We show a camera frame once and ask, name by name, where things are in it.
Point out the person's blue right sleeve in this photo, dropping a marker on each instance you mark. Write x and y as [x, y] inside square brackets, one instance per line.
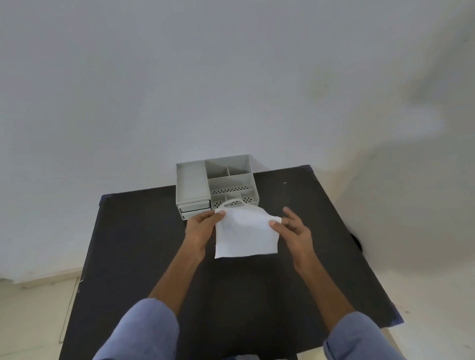
[360, 339]

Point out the person's right forearm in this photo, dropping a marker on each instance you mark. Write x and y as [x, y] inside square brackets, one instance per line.
[326, 296]

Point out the person's left hand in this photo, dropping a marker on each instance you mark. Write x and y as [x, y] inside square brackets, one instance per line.
[198, 233]

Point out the person's blue sleeve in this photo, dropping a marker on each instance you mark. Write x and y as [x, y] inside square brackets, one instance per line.
[141, 333]
[360, 339]

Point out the person's left forearm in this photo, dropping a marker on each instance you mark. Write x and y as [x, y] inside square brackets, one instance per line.
[174, 282]

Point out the person's right hand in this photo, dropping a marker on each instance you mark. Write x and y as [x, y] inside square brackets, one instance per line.
[298, 244]

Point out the person's blue left sleeve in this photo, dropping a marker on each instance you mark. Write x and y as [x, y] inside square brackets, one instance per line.
[141, 333]

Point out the grey plastic desk organizer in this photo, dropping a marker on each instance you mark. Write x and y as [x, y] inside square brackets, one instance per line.
[226, 181]

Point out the white paper sheet blue print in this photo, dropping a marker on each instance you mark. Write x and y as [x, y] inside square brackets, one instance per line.
[245, 233]

